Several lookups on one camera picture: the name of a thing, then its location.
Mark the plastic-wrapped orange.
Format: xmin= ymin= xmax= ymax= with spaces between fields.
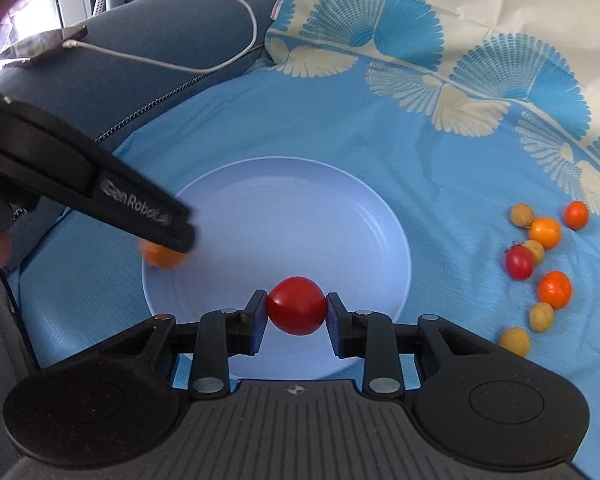
xmin=140 ymin=240 xmax=188 ymax=270

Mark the red cherry tomato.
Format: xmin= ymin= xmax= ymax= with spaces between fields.
xmin=266 ymin=276 xmax=327 ymax=336

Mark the black smartphone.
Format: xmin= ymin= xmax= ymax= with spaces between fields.
xmin=0 ymin=25 xmax=87 ymax=66

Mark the tan longan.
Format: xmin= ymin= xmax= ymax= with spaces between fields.
xmin=498 ymin=326 xmax=531 ymax=358
xmin=528 ymin=302 xmax=555 ymax=333
xmin=509 ymin=203 xmax=535 ymax=229
xmin=522 ymin=240 xmax=545 ymax=266

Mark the blue fan-pattern bed sheet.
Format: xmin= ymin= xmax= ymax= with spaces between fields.
xmin=10 ymin=0 xmax=600 ymax=479

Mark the white charging cable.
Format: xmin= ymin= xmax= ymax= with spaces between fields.
xmin=61 ymin=0 xmax=266 ymax=74

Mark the red tomato with stem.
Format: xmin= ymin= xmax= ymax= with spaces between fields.
xmin=505 ymin=245 xmax=534 ymax=281

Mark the light blue plate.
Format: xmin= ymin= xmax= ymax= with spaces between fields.
xmin=140 ymin=155 xmax=413 ymax=380

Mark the tan longan top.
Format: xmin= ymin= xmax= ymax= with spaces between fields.
xmin=509 ymin=203 xmax=535 ymax=229

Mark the blue sofa armrest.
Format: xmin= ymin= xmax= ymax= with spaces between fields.
xmin=0 ymin=0 xmax=287 ymax=241

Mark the small orange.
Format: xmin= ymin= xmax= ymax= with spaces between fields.
xmin=562 ymin=200 xmax=590 ymax=231
xmin=528 ymin=217 xmax=562 ymax=249
xmin=536 ymin=271 xmax=572 ymax=310

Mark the tan longan bottom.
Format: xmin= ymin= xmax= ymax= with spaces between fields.
xmin=498 ymin=326 xmax=531 ymax=358

